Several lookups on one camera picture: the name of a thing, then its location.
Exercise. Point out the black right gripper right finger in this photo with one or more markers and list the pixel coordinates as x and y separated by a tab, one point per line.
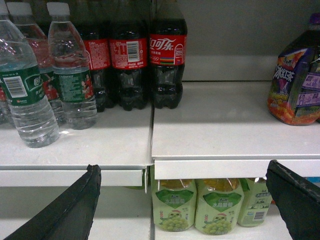
297	199

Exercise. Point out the green grape drink bottle left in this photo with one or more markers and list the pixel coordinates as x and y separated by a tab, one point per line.
174	204

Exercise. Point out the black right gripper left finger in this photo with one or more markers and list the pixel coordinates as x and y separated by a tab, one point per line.
69	216

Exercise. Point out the white shelf board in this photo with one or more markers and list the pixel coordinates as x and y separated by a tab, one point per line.
224	130
119	143

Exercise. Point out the purple iced tea bottle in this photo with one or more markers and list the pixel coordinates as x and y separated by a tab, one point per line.
294	95

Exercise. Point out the green grape drink bottle middle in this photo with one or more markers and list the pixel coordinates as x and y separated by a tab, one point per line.
218	205

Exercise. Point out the front left water bottle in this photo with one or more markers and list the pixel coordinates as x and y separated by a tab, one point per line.
21	82

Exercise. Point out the cola bottle front label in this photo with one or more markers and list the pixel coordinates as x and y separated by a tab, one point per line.
167	52

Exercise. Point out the white right shelf board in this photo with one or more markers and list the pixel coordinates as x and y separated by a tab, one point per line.
224	130

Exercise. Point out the cola bottle left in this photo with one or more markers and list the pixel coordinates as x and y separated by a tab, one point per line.
92	30

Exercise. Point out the cola bottle barcode label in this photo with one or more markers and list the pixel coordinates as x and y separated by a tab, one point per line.
129	55

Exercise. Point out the green grape drink bottle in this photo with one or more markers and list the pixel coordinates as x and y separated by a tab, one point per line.
218	205
256	202
174	204

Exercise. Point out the rear water bottle red label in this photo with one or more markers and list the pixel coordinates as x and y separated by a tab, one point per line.
22	17

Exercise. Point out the white left shelf board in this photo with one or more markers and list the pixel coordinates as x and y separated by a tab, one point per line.
119	143

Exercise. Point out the green grape drink bottle right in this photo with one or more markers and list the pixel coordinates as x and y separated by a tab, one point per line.
256	202

